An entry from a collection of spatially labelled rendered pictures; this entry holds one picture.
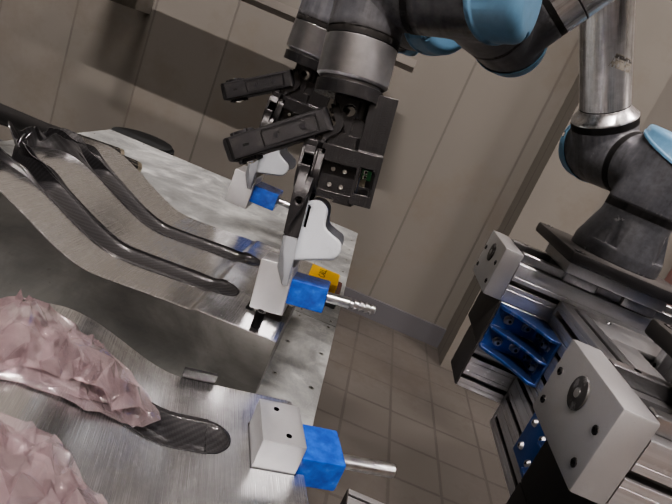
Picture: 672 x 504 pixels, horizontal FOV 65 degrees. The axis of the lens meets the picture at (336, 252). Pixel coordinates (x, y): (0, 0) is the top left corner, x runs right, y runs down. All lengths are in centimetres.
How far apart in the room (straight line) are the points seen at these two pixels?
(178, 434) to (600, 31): 89
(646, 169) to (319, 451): 74
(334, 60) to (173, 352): 33
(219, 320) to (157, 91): 261
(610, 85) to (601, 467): 71
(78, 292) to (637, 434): 52
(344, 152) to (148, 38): 264
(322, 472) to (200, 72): 269
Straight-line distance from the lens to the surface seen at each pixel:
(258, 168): 82
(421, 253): 293
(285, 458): 44
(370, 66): 54
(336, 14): 56
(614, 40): 106
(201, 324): 54
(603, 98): 108
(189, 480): 42
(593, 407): 54
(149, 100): 312
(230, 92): 84
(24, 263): 61
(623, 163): 104
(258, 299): 56
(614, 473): 53
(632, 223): 101
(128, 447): 41
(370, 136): 55
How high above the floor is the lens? 114
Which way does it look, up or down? 17 degrees down
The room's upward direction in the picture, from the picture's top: 23 degrees clockwise
